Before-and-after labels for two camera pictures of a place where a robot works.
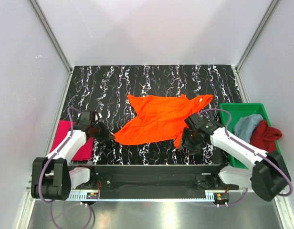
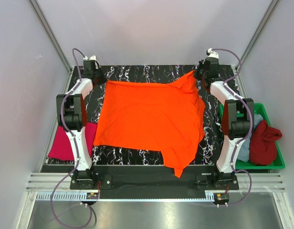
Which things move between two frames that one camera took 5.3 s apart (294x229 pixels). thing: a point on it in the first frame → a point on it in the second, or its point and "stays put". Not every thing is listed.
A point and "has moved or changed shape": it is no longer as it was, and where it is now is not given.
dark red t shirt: x=263 y=137 stays put
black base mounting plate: x=159 y=177 stays put
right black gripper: x=194 y=150 → x=201 y=65
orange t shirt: x=162 y=118 has moved or changed shape
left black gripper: x=106 y=136 → x=103 y=78
